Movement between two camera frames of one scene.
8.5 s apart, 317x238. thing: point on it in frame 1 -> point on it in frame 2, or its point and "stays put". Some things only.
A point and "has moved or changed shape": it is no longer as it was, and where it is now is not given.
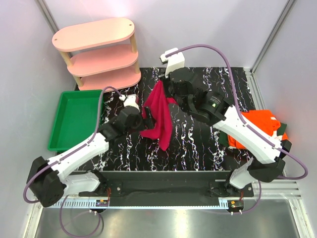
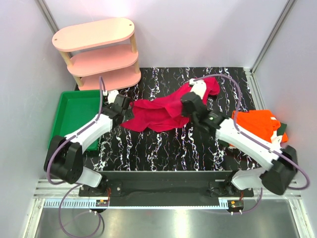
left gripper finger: x=148 y=123 -> x=129 y=115
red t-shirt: x=160 y=105 has moved or changed shape
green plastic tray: x=78 y=118 stays put
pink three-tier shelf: x=102 y=56 stays put
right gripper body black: x=179 y=100 -> x=183 y=112
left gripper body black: x=138 y=123 -> x=108 y=107
